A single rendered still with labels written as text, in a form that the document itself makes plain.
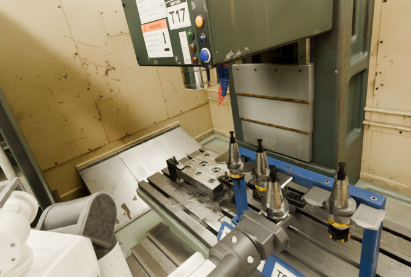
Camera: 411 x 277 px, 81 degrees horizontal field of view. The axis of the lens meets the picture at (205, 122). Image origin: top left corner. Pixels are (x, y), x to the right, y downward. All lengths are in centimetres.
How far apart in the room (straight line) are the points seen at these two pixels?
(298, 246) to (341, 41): 81
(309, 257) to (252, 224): 39
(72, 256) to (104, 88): 148
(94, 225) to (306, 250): 68
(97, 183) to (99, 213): 124
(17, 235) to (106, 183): 146
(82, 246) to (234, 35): 57
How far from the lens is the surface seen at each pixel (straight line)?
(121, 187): 180
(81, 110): 185
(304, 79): 121
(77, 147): 190
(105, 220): 64
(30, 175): 107
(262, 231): 60
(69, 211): 65
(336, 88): 122
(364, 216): 65
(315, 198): 68
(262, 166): 72
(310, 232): 103
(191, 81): 94
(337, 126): 129
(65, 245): 53
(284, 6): 85
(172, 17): 72
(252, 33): 72
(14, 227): 40
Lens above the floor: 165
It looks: 21 degrees down
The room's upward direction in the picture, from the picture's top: 10 degrees counter-clockwise
